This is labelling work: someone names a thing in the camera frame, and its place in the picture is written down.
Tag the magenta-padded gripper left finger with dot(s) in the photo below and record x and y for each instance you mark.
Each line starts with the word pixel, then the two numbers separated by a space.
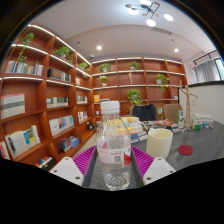
pixel 68 170

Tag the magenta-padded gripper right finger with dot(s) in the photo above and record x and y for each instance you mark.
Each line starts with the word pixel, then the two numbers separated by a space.
pixel 156 169

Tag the clear plastic water bottle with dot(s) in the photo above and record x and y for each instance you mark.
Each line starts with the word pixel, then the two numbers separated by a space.
pixel 113 150

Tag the cream ribbed cup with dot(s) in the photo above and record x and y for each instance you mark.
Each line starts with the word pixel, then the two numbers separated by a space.
pixel 159 143

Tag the flat round red coaster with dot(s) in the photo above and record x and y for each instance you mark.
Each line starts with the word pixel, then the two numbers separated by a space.
pixel 185 150

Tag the black box set of books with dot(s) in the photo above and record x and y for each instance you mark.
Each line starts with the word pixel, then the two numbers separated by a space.
pixel 163 125

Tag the stack of colourful books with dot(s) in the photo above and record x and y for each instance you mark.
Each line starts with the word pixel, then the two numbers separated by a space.
pixel 135 128

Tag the green and white carton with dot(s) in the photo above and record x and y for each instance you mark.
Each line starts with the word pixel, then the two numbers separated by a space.
pixel 180 119

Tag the chair with dark jacket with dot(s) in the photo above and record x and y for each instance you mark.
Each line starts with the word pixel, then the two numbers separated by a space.
pixel 144 112

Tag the tan chair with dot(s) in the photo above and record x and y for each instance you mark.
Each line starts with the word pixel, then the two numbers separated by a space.
pixel 171 112

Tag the small green and white box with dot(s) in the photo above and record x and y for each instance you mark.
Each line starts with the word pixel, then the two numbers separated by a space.
pixel 196 124

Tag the wooden bookshelf unit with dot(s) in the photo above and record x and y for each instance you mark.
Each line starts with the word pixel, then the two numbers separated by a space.
pixel 40 110

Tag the stack of white boxes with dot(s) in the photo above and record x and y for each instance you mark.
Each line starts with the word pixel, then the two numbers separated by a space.
pixel 204 117

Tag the wooden artist mannequin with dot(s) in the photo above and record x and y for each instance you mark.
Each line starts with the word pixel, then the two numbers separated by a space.
pixel 187 103

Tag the grey curtain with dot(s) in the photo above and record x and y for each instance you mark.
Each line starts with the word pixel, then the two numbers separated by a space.
pixel 206 71

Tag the window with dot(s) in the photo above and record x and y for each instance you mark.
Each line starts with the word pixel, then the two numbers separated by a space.
pixel 220 68

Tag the branched ceiling lamp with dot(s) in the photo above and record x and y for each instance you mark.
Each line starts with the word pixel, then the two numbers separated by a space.
pixel 149 11

